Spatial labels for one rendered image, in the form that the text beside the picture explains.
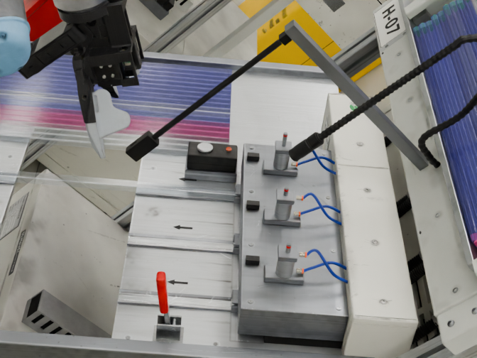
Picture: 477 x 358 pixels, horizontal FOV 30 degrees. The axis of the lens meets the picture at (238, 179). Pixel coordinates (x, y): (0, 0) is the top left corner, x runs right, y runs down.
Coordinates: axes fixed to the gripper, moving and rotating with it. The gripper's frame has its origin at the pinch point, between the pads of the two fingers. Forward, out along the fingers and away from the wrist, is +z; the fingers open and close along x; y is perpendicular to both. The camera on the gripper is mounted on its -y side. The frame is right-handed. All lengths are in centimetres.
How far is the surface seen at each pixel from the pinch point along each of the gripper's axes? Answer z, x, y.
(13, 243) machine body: 35.5, 17.7, -28.7
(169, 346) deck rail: 12.2, -30.9, 9.1
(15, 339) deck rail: 7.8, -31.4, -8.9
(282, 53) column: 160, 283, 13
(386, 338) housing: 15.0, -30.1, 35.6
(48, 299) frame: 35.5, 2.5, -19.2
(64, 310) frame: 38.6, 2.4, -17.2
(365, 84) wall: 180, 276, 53
